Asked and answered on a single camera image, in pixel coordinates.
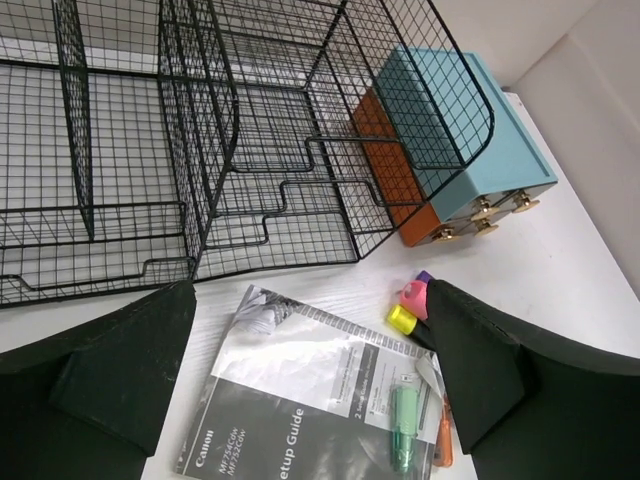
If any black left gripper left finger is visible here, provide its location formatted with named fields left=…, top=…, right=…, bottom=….
left=1, top=281, right=196, bottom=479

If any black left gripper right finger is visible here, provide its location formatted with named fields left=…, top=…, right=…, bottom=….
left=427, top=279, right=639, bottom=479

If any blue and orange drawer box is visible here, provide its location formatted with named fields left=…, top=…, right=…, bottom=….
left=354, top=46, right=558, bottom=247

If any yellow highlighter marker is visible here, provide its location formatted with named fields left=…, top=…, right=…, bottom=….
left=387, top=305, right=436, bottom=351

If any pink highlighter marker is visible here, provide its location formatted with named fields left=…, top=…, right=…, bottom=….
left=399, top=280, right=428, bottom=322

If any purple highlighter marker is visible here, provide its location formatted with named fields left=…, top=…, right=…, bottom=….
left=415, top=270, right=432, bottom=284

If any black wire mesh organizer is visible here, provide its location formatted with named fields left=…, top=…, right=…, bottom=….
left=1, top=1, right=463, bottom=308

